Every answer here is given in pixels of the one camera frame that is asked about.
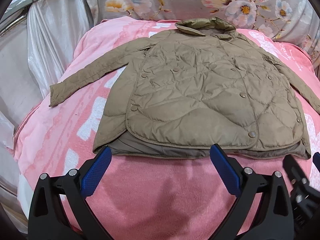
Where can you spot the grey floral quilt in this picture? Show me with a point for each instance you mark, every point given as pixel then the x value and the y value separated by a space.
pixel 293 21

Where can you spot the silver satin curtain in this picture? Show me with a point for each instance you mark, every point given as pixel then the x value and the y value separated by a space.
pixel 38 38

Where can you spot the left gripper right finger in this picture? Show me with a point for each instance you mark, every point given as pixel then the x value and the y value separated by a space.
pixel 274 216

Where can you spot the olive quilted jacket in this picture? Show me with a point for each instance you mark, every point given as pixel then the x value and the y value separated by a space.
pixel 185 89

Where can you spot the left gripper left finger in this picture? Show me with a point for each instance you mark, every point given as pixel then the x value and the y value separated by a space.
pixel 47 216

